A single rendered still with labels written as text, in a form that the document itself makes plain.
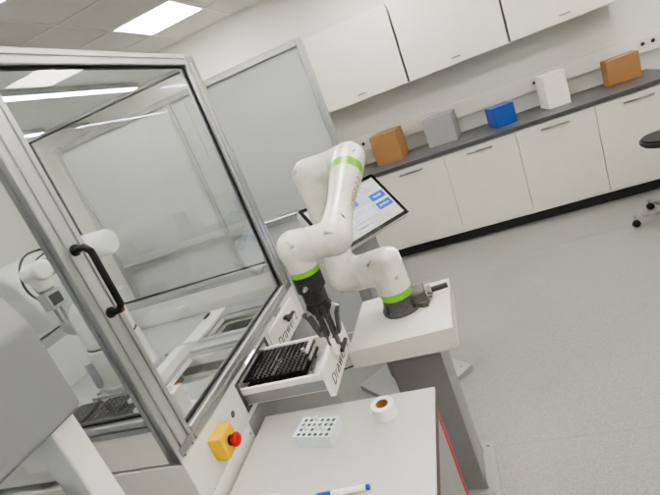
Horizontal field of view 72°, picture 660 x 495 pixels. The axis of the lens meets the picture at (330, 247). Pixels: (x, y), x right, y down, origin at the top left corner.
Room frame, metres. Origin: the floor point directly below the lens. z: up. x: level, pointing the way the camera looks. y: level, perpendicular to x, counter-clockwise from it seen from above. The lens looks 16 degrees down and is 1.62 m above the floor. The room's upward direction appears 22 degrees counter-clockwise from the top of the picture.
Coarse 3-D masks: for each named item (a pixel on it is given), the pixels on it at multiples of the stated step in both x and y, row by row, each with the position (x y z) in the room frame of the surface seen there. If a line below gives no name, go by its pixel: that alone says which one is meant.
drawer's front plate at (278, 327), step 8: (288, 304) 1.81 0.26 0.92; (280, 312) 1.74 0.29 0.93; (288, 312) 1.79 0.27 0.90; (296, 312) 1.85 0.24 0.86; (280, 320) 1.70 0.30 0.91; (296, 320) 1.82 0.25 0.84; (272, 328) 1.62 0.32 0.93; (280, 328) 1.67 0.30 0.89; (288, 328) 1.73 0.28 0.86; (272, 336) 1.60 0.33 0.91; (280, 336) 1.65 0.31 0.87; (288, 336) 1.70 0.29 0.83; (272, 344) 1.60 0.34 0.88
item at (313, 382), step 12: (312, 336) 1.50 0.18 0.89; (264, 348) 1.56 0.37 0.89; (324, 348) 1.48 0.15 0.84; (252, 360) 1.52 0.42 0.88; (312, 372) 1.36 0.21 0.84; (240, 384) 1.40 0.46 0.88; (264, 384) 1.30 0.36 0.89; (276, 384) 1.28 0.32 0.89; (288, 384) 1.27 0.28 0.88; (300, 384) 1.26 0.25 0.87; (312, 384) 1.24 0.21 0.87; (324, 384) 1.23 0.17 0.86; (252, 396) 1.31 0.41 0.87; (264, 396) 1.30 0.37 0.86; (276, 396) 1.29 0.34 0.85; (288, 396) 1.27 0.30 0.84
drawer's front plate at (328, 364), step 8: (344, 328) 1.48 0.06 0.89; (344, 336) 1.45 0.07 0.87; (328, 352) 1.28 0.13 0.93; (344, 352) 1.39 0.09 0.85; (328, 360) 1.25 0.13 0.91; (336, 360) 1.31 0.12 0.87; (344, 360) 1.37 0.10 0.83; (320, 368) 1.21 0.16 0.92; (328, 368) 1.23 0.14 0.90; (336, 368) 1.28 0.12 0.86; (328, 376) 1.21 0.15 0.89; (328, 384) 1.21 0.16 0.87; (336, 384) 1.24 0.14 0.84; (336, 392) 1.22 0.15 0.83
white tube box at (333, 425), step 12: (312, 420) 1.18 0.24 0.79; (324, 420) 1.15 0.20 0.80; (336, 420) 1.13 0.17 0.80; (300, 432) 1.14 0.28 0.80; (312, 432) 1.12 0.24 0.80; (324, 432) 1.10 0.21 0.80; (336, 432) 1.11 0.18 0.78; (300, 444) 1.12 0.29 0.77; (312, 444) 1.10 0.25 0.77; (324, 444) 1.08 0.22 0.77
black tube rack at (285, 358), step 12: (276, 348) 1.51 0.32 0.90; (288, 348) 1.47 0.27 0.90; (300, 348) 1.44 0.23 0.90; (264, 360) 1.45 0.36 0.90; (276, 360) 1.41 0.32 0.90; (288, 360) 1.38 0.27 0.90; (300, 360) 1.35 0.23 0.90; (312, 360) 1.38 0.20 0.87; (252, 372) 1.40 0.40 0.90; (264, 372) 1.36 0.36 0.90; (276, 372) 1.34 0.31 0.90; (288, 372) 1.31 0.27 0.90; (300, 372) 1.31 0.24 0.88; (252, 384) 1.37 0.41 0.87
